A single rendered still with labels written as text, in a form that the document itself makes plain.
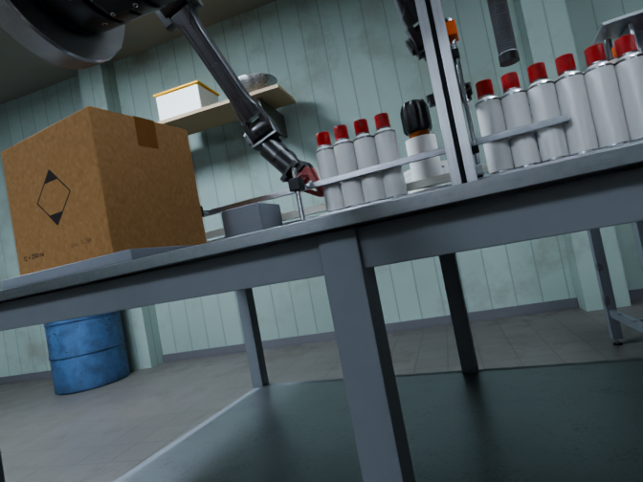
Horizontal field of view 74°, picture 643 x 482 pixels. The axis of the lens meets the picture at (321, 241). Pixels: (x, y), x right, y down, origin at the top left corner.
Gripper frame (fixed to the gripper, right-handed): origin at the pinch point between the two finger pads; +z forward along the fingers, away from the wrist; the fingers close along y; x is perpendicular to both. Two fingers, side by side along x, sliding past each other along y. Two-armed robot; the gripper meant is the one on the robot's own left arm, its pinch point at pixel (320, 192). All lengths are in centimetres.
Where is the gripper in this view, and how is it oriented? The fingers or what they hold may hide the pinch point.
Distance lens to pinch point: 109.4
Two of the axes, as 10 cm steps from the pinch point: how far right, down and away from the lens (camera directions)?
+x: -5.9, 7.5, 2.9
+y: 3.8, -0.6, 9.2
